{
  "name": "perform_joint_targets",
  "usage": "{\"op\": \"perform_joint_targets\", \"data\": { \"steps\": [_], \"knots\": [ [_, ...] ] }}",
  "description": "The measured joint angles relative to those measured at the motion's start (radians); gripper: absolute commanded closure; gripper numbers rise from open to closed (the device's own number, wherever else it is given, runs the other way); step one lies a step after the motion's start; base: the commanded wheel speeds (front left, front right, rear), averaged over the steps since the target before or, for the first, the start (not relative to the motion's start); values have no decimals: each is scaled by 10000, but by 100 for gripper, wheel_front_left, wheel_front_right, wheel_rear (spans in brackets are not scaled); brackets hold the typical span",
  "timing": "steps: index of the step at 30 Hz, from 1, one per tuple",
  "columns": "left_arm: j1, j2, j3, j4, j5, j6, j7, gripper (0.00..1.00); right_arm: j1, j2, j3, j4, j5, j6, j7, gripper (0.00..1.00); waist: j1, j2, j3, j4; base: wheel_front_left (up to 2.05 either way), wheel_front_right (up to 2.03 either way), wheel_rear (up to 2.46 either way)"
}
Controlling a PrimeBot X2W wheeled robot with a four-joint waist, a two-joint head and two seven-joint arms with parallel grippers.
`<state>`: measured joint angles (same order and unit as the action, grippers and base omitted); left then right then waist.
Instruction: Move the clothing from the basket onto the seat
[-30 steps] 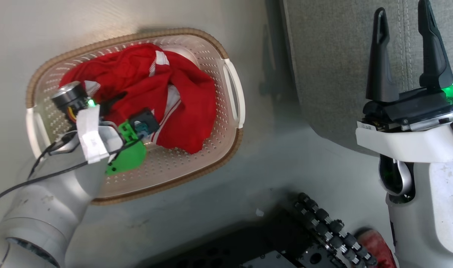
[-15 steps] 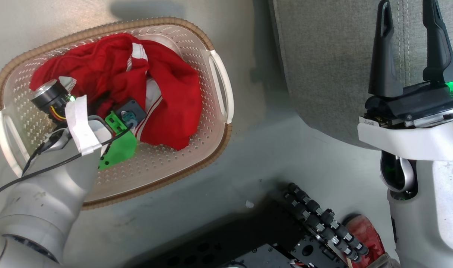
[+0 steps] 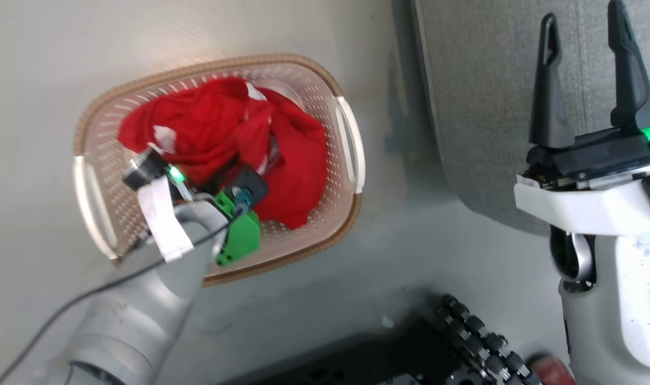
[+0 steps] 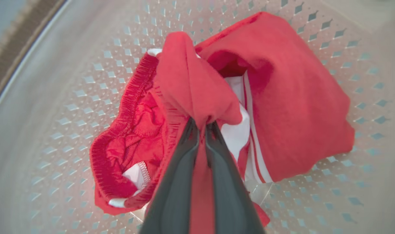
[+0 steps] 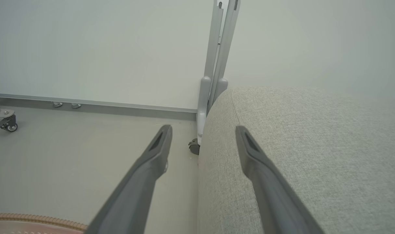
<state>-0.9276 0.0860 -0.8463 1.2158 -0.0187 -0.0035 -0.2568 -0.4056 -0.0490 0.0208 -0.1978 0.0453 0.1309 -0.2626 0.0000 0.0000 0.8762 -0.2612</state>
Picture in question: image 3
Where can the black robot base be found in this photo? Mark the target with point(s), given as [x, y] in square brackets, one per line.
[357, 363]

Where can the grey fabric sofa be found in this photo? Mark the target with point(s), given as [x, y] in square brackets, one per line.
[485, 107]

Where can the white perforated laundry basket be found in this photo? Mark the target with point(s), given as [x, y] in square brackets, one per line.
[325, 107]

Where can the red clothing with white stripes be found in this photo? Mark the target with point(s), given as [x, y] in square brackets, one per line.
[207, 123]

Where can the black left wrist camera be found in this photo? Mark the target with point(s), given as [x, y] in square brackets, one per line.
[252, 184]

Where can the red round button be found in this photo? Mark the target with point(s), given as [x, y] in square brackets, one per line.
[552, 371]

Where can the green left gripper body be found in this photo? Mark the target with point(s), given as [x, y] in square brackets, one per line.
[242, 235]

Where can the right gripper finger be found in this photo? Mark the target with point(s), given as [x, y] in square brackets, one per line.
[629, 80]
[548, 96]

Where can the black roller omni wheel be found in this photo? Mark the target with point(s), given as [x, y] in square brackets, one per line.
[480, 342]

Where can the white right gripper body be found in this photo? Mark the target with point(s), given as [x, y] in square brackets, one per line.
[587, 203]

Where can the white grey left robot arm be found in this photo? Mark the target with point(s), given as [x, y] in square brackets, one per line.
[138, 315]

